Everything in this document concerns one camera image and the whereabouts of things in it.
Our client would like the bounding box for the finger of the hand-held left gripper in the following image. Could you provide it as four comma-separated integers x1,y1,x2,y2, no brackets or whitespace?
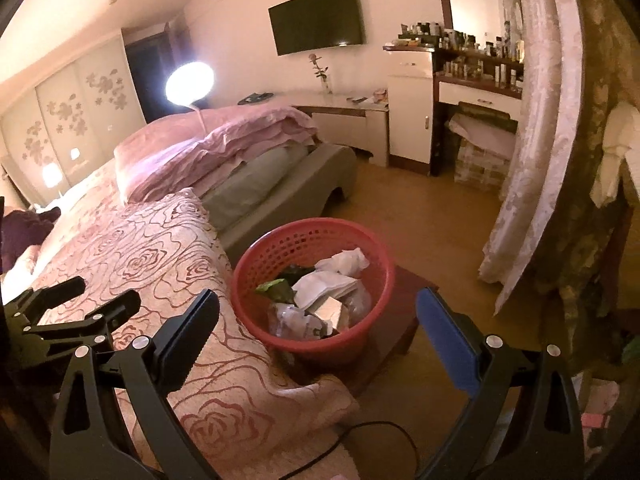
2,276,87,331
22,289,142,361

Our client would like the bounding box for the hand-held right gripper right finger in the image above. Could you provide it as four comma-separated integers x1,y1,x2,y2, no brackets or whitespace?
416,286,586,480

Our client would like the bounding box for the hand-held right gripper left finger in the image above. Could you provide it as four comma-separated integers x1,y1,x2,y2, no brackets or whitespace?
48,287,221,480

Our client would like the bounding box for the clear plastic bag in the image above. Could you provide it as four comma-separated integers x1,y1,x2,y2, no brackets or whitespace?
272,305,326,341
345,285,373,326

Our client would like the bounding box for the green leaf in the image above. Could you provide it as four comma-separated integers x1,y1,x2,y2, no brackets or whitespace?
256,265,301,303

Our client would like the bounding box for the red plastic basket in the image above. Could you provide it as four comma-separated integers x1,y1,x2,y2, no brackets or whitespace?
232,218,397,365

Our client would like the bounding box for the white tissue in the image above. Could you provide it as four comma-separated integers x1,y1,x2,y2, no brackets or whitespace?
315,247,371,278

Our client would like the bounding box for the white paper packet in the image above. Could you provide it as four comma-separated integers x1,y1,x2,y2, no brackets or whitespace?
292,270,358,311

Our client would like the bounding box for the dark wooden stool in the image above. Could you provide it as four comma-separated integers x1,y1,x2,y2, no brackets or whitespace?
287,265,441,396

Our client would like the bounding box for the purple cloth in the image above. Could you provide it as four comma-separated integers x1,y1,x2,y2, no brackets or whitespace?
0,207,61,273

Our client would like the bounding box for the bed with rose bedspread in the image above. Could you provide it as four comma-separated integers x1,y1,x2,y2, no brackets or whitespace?
0,187,361,461

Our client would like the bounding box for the checked storage box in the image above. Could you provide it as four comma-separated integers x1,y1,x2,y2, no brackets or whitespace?
452,137,511,188

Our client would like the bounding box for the floral sliding-door wardrobe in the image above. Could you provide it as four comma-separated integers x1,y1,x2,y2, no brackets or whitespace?
0,30,148,206

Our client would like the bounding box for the dark floral curtain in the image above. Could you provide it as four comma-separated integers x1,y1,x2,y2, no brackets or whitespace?
530,0,640,376

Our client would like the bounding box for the pink folded duvet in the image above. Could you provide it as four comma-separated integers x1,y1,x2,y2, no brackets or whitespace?
114,105,321,203

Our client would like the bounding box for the folded pink cloth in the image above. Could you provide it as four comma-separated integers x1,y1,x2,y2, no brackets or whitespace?
446,112,518,151

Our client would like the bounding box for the white low desk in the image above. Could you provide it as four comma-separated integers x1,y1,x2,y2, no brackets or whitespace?
237,91,391,168

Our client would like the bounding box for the pink lace curtain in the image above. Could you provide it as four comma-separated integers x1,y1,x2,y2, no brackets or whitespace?
477,0,586,316

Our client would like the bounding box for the white tall cabinet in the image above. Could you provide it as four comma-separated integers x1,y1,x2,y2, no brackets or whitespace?
387,50,435,166

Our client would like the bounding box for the round white lamp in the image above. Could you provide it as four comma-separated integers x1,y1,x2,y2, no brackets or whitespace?
165,61,216,131

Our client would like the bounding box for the dressing table with drawer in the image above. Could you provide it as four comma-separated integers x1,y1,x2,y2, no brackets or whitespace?
384,42,525,178

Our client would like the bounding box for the white hanging cloth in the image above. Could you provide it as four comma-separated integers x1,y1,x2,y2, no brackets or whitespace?
589,102,640,208

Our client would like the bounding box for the row of cosmetic bottles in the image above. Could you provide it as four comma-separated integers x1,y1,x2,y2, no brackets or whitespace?
397,20,525,86

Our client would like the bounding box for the rose in glass vase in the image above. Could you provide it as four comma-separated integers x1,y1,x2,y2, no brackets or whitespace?
308,52,333,95

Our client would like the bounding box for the dressing table mirror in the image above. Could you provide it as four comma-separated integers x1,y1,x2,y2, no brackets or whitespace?
434,0,523,48

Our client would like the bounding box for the black cable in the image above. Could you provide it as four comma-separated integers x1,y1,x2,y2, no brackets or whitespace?
270,421,425,480

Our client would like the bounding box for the wall television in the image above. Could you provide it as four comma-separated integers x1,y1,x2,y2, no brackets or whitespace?
268,0,364,57

